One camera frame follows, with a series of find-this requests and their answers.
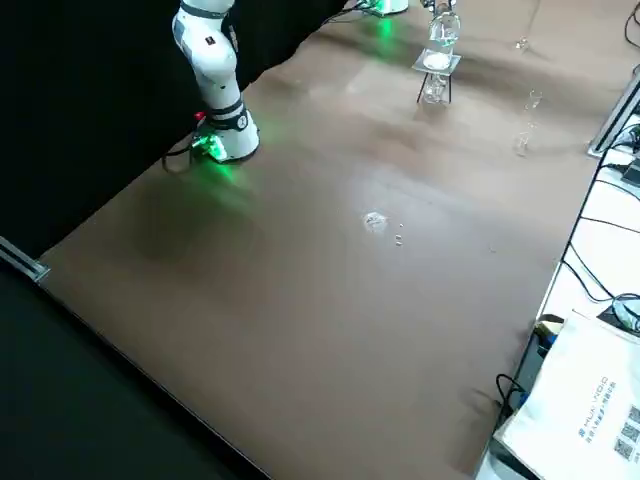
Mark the white printed tote bag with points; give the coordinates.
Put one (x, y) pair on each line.
(575, 400)

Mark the aluminium camera post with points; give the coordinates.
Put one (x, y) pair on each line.
(615, 115)

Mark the black box device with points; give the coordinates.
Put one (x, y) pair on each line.
(530, 375)

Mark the glass graduated cylinder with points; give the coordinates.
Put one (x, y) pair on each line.
(522, 44)

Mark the tripod stand with mesh plate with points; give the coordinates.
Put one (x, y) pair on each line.
(454, 61)

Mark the glass conical flask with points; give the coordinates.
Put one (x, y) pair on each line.
(445, 30)

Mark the small glass beaker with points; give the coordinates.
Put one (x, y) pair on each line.
(522, 145)
(536, 100)

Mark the aluminium frame profile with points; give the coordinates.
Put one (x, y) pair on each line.
(25, 260)

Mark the large glass beaker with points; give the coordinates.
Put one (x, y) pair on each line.
(439, 61)

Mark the glass alcohol lamp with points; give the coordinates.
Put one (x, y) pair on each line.
(434, 92)

